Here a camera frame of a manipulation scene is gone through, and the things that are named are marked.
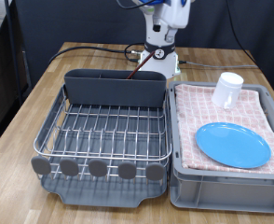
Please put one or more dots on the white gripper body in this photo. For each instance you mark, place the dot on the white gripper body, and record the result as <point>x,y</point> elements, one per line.
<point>174,14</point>

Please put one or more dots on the grey plastic crate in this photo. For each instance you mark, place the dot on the grey plastic crate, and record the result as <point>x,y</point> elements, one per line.
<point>224,193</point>

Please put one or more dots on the blue mounted wrist camera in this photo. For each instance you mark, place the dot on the blue mounted wrist camera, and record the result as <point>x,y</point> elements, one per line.
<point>152,2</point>

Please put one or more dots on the grey dish drying rack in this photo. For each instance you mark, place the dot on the grey dish drying rack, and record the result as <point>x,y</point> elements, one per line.
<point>112,196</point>

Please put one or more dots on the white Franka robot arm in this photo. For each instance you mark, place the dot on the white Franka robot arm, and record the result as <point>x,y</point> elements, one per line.
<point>158,67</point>

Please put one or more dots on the dark metal frame pole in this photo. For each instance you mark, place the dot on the dark metal frame pole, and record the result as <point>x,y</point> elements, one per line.
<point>14,56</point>

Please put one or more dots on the brown wooden spoon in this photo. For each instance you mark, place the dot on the brown wooden spoon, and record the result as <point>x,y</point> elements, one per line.
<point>140,64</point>

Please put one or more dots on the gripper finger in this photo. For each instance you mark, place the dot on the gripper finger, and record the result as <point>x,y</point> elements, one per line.
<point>170,35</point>
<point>156,27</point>

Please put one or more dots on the blue plate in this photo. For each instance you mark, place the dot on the blue plate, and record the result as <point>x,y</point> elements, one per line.
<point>233,144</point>

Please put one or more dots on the pink checked cloth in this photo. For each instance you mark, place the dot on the pink checked cloth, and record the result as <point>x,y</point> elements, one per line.
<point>199,109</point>

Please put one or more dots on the white mug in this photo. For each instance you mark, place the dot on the white mug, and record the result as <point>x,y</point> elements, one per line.
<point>227,90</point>

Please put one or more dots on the dark grey cutlery holder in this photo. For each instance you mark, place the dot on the dark grey cutlery holder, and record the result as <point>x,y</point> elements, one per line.
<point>112,90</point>

